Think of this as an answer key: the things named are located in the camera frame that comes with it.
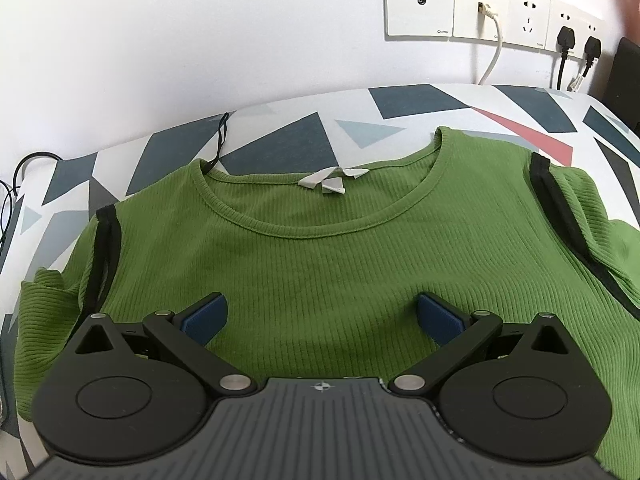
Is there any green ribbed knit top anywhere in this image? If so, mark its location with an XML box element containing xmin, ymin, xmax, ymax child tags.
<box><xmin>14</xmin><ymin>127</ymin><xmax>639</xmax><ymax>479</ymax></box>

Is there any geometric pattern table cover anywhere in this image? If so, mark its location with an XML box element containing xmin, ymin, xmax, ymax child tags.
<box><xmin>1</xmin><ymin>84</ymin><xmax>639</xmax><ymax>479</ymax></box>

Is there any black cabinet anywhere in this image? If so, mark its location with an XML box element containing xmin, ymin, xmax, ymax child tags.
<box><xmin>593</xmin><ymin>37</ymin><xmax>640</xmax><ymax>136</ymax></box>

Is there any black plug right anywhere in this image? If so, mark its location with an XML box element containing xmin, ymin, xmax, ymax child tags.
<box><xmin>582</xmin><ymin>36</ymin><xmax>602</xmax><ymax>78</ymax></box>

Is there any black plug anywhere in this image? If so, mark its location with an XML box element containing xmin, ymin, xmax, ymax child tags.
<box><xmin>556</xmin><ymin>25</ymin><xmax>575</xmax><ymax>90</ymax></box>
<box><xmin>582</xmin><ymin>36</ymin><xmax>602</xmax><ymax>78</ymax></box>

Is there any black plug left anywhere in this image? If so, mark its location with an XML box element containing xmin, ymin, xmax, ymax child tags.
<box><xmin>556</xmin><ymin>25</ymin><xmax>575</xmax><ymax>90</ymax></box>

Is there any black cable on table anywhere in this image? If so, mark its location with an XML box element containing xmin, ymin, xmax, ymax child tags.
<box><xmin>0</xmin><ymin>152</ymin><xmax>65</xmax><ymax>252</ymax></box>

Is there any white network cable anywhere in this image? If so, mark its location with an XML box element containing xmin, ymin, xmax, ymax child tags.
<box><xmin>476</xmin><ymin>2</ymin><xmax>504</xmax><ymax>86</ymax></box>

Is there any white wall socket panel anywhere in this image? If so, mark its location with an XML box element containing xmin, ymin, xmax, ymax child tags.
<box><xmin>384</xmin><ymin>0</ymin><xmax>610</xmax><ymax>60</ymax></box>

